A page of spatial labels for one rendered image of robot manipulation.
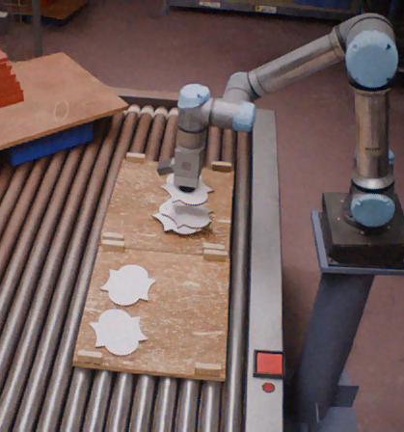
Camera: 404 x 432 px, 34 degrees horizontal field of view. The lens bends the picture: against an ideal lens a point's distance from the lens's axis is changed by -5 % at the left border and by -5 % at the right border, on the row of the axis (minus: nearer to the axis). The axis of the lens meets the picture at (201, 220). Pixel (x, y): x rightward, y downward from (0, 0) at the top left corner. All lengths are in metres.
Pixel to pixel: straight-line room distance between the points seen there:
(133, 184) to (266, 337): 0.67
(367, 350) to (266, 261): 1.20
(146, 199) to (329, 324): 0.71
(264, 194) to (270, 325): 0.54
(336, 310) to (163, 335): 0.73
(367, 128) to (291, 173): 2.24
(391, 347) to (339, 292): 0.94
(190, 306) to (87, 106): 0.85
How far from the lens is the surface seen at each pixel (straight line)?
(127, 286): 1.74
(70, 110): 2.26
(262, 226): 2.00
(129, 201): 2.02
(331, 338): 2.29
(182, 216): 1.93
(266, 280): 1.84
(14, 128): 2.19
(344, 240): 1.95
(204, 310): 1.70
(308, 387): 2.50
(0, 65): 2.25
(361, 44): 1.56
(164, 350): 1.61
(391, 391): 2.88
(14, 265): 1.85
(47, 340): 1.66
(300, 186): 3.80
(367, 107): 1.65
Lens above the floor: 2.16
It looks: 39 degrees down
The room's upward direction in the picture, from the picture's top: 5 degrees clockwise
